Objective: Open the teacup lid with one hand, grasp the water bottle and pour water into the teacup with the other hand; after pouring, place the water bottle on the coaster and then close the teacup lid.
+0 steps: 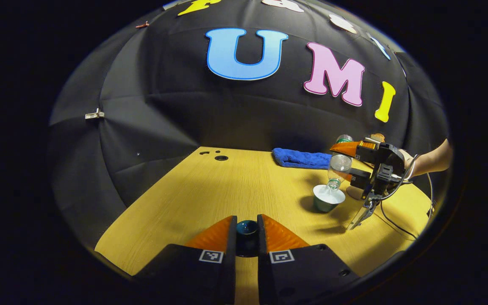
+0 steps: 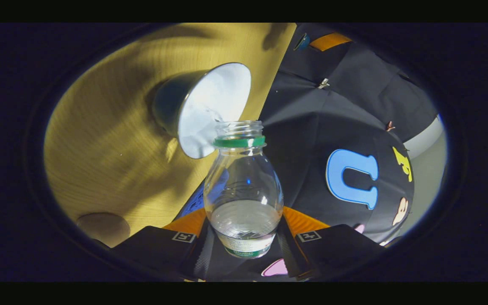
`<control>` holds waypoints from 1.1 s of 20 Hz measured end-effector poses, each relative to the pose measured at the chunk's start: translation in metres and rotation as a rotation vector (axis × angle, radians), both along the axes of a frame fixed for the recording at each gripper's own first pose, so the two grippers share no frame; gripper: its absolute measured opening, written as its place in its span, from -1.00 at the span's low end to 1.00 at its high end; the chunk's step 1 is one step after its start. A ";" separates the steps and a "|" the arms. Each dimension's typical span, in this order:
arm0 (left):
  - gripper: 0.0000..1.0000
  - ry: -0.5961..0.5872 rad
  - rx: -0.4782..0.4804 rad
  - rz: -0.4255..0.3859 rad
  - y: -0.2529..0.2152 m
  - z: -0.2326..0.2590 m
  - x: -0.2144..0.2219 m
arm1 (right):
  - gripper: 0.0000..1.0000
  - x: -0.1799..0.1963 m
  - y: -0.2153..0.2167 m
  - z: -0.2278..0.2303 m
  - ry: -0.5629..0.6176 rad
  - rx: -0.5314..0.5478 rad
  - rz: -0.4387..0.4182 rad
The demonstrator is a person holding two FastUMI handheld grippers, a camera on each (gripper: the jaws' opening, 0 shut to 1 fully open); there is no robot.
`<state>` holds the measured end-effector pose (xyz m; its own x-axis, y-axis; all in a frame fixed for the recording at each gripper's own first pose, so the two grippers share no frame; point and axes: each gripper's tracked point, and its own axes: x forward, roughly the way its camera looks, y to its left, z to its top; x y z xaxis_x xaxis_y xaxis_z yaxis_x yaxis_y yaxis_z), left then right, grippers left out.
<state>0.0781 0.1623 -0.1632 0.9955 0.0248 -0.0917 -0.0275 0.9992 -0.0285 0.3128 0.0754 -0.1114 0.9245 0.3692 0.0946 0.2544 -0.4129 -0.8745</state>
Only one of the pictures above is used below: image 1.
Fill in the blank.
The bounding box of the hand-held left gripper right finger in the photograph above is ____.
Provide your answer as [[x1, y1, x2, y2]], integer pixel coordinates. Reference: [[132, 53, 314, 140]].
[[257, 214, 360, 305]]

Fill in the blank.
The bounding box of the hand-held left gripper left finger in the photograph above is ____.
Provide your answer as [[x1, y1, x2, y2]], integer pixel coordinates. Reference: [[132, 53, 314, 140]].
[[134, 215, 238, 305]]

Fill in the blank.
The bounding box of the clear plastic water bottle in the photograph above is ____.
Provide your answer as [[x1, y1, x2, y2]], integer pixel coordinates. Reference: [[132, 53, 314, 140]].
[[327, 135, 354, 192]]

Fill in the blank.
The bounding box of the dark teal teacup lid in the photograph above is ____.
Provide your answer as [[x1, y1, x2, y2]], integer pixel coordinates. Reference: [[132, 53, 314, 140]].
[[236, 220, 258, 258]]

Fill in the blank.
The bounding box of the white teacup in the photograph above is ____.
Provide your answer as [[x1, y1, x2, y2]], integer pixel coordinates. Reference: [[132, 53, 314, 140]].
[[313, 184, 346, 213]]

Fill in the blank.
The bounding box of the folded blue towel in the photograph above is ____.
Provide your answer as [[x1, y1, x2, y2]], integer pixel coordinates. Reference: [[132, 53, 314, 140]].
[[272, 147, 333, 169]]

